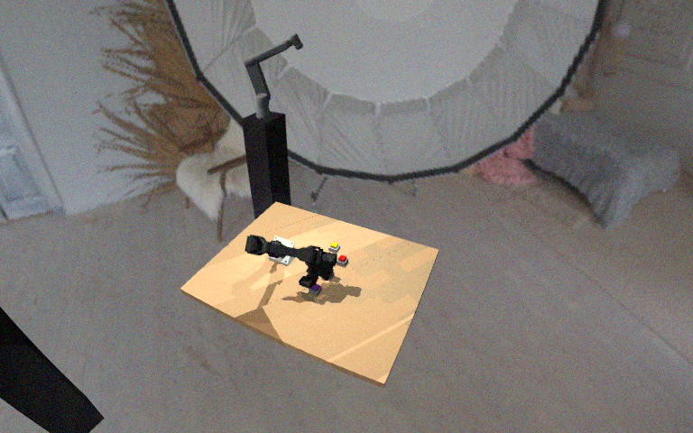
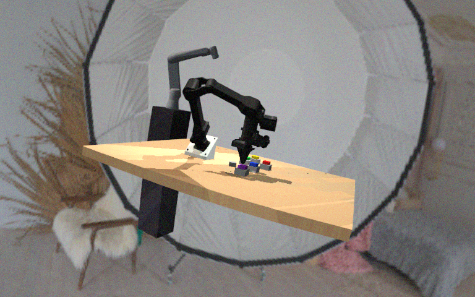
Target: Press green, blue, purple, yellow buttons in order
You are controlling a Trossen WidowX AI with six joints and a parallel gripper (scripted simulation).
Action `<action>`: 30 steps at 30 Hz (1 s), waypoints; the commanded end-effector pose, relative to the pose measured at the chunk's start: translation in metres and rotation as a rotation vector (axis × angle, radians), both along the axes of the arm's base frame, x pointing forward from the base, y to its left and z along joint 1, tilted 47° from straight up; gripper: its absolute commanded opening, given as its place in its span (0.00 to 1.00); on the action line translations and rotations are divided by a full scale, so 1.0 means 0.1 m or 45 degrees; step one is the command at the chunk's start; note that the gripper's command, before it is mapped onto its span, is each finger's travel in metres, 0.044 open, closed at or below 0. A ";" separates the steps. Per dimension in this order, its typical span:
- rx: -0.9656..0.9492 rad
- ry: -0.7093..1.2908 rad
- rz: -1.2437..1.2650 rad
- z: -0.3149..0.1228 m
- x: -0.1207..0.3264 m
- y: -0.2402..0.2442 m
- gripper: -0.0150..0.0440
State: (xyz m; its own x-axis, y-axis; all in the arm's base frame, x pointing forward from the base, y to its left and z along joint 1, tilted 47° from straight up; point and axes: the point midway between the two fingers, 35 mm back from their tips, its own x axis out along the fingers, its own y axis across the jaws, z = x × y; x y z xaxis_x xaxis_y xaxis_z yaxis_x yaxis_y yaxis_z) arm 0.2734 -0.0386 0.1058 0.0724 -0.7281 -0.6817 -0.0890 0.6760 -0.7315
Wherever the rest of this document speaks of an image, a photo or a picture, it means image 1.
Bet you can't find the purple button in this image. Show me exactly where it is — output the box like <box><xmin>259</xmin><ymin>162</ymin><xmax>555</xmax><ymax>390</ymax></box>
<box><xmin>309</xmin><ymin>284</ymin><xmax>322</xmax><ymax>296</ymax></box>

